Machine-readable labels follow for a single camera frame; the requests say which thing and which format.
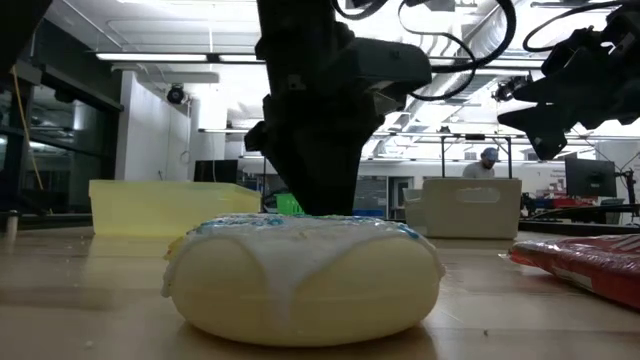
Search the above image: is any green plastic basket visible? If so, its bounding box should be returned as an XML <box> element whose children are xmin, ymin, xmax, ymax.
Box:
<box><xmin>275</xmin><ymin>193</ymin><xmax>305</xmax><ymax>217</ymax></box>

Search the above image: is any red snack packet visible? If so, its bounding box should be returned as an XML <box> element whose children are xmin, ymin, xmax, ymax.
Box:
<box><xmin>499</xmin><ymin>233</ymin><xmax>640</xmax><ymax>312</ymax></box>

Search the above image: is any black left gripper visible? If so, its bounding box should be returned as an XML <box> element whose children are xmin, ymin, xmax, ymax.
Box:
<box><xmin>244</xmin><ymin>29</ymin><xmax>386</xmax><ymax>216</ymax></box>

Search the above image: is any black metal frame stand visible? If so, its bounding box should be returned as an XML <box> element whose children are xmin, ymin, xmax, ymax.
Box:
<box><xmin>439</xmin><ymin>132</ymin><xmax>514</xmax><ymax>179</ymax></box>

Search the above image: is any black computer monitor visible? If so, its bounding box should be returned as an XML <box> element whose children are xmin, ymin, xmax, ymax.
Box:
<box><xmin>564</xmin><ymin>156</ymin><xmax>618</xmax><ymax>198</ymax></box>

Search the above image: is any black background desk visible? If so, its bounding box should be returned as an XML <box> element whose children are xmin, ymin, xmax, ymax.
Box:
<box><xmin>518</xmin><ymin>203</ymin><xmax>640</xmax><ymax>237</ymax></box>

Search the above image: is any silver ceiling air duct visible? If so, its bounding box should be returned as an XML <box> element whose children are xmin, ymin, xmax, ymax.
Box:
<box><xmin>442</xmin><ymin>0</ymin><xmax>551</xmax><ymax>104</ymax></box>

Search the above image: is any yellow plastic bin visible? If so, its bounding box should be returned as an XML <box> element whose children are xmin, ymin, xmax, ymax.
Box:
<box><xmin>88</xmin><ymin>179</ymin><xmax>262</xmax><ymax>237</ymax></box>

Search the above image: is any long ceiling light strip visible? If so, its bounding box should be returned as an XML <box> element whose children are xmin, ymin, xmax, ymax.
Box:
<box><xmin>94</xmin><ymin>51</ymin><xmax>547</xmax><ymax>69</ymax></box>

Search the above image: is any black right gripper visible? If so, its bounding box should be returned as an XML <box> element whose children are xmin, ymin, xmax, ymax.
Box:
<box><xmin>497</xmin><ymin>4</ymin><xmax>640</xmax><ymax>162</ymax></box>

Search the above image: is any grey plastic bin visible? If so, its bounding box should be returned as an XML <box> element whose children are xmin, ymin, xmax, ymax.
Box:
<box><xmin>402</xmin><ymin>177</ymin><xmax>524</xmax><ymax>240</ymax></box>

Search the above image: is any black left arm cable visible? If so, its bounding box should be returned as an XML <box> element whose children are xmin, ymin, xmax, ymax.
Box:
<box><xmin>330</xmin><ymin>0</ymin><xmax>517</xmax><ymax>102</ymax></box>

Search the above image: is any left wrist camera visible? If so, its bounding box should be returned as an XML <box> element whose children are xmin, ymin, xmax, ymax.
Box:
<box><xmin>349</xmin><ymin>38</ymin><xmax>434</xmax><ymax>117</ymax></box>

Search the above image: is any white short post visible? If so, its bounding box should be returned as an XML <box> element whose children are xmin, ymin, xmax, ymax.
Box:
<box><xmin>5</xmin><ymin>209</ymin><xmax>20</xmax><ymax>241</ymax></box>

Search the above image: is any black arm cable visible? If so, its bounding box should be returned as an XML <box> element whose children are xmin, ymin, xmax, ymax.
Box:
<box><xmin>522</xmin><ymin>0</ymin><xmax>626</xmax><ymax>54</ymax></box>
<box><xmin>330</xmin><ymin>0</ymin><xmax>517</xmax><ymax>102</ymax></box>

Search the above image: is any white donut with blue swirls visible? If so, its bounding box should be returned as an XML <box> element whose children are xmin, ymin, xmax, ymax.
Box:
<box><xmin>160</xmin><ymin>213</ymin><xmax>446</xmax><ymax>349</ymax></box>

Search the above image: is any black ceiling spot lamp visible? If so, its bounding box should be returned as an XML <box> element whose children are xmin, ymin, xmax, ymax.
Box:
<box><xmin>492</xmin><ymin>74</ymin><xmax>526</xmax><ymax>103</ymax></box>
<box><xmin>166</xmin><ymin>83</ymin><xmax>189</xmax><ymax>106</ymax></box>

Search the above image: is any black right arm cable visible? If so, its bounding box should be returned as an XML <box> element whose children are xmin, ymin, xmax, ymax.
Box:
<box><xmin>522</xmin><ymin>0</ymin><xmax>626</xmax><ymax>54</ymax></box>

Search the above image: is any person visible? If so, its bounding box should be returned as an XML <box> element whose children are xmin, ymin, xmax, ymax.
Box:
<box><xmin>461</xmin><ymin>146</ymin><xmax>501</xmax><ymax>180</ymax></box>

